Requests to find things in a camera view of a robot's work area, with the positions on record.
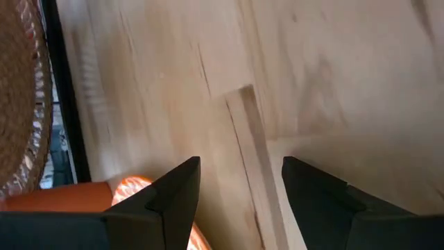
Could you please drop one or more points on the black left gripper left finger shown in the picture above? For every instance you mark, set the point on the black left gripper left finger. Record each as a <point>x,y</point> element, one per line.
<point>166,215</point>

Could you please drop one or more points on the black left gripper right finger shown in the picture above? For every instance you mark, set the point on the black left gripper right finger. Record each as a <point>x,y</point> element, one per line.
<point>329,215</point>

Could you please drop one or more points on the orange patterned plate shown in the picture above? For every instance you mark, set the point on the orange patterned plate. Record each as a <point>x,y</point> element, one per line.
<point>130,189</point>

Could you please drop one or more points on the orange plastic cup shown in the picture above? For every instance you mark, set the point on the orange plastic cup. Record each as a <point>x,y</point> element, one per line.
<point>52,198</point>

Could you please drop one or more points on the round woven straw placemat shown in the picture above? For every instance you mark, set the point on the round woven straw placemat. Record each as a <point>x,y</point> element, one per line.
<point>17,87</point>

